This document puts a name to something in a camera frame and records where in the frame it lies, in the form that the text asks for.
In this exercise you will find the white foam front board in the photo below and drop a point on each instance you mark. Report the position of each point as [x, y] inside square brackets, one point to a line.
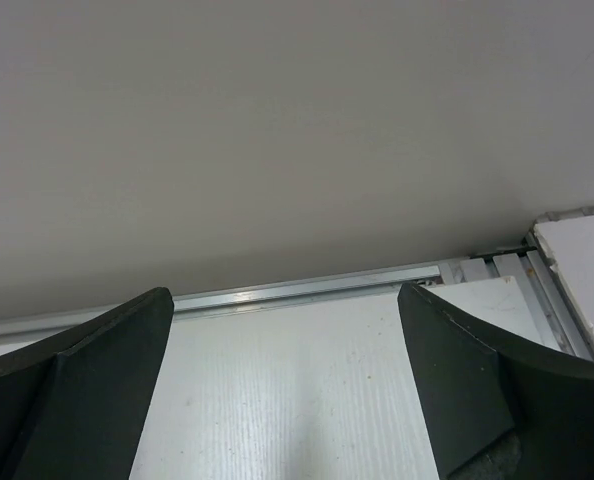
[324, 388]

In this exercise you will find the aluminium side rail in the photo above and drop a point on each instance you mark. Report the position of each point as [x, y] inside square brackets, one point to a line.
[551, 314]

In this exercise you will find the aluminium front rail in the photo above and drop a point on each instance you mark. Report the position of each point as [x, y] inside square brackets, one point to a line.
[311, 288]

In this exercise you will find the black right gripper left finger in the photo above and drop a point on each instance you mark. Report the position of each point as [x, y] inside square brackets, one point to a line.
[73, 405]

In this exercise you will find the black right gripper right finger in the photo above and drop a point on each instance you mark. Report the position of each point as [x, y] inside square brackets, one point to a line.
[496, 405]

